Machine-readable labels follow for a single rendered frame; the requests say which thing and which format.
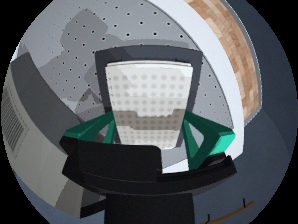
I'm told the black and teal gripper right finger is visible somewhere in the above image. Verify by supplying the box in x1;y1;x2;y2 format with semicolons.
182;110;236;170

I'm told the white thermal cycler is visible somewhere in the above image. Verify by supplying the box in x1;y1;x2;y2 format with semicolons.
1;52;106;219

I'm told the grey base plate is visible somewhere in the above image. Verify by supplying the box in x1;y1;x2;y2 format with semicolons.
17;0;234;129

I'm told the dark grey plate nest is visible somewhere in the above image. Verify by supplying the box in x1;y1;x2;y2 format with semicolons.
95;45;203;113

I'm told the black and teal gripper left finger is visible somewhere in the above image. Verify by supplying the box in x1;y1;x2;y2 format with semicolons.
63;110;117;144

